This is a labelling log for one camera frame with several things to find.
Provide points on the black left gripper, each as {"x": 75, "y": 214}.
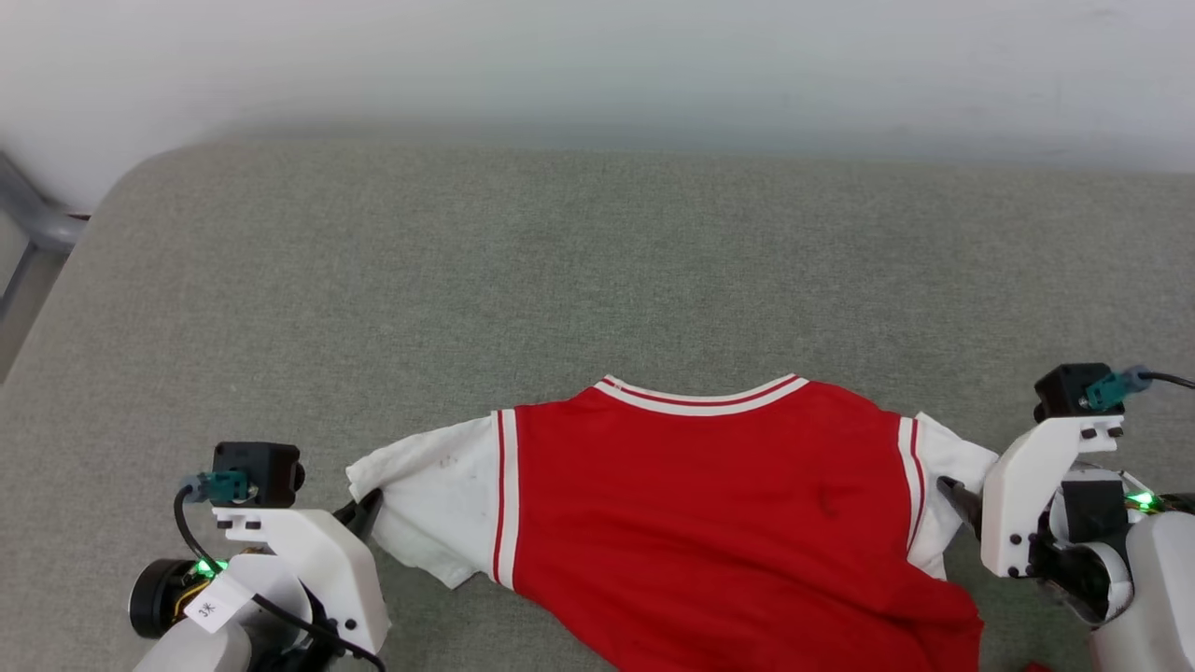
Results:
{"x": 317, "y": 644}

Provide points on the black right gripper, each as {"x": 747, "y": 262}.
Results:
{"x": 1083, "y": 523}

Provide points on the red and white jersey shirt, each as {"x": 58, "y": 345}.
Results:
{"x": 709, "y": 523}

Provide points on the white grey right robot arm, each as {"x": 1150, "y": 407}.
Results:
{"x": 1158, "y": 597}

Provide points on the white right camera bracket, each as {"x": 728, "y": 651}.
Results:
{"x": 1022, "y": 495}

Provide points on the white camera bracket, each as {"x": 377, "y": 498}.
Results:
{"x": 322, "y": 560}
{"x": 1022, "y": 495}

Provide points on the white left camera bracket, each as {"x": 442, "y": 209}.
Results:
{"x": 322, "y": 560}

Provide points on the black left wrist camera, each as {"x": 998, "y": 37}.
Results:
{"x": 257, "y": 471}

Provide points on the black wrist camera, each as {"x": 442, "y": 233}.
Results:
{"x": 1064, "y": 392}
{"x": 257, "y": 471}

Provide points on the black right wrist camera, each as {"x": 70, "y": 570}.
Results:
{"x": 1064, "y": 392}

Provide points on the teal left camera plug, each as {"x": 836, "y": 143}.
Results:
{"x": 219, "y": 486}

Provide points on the teal camera plug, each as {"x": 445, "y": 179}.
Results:
{"x": 1111, "y": 388}
{"x": 219, "y": 486}

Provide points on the teal right camera plug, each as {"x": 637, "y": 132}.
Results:
{"x": 1111, "y": 388}

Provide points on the grey metal pipe frame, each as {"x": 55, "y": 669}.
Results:
{"x": 37, "y": 219}

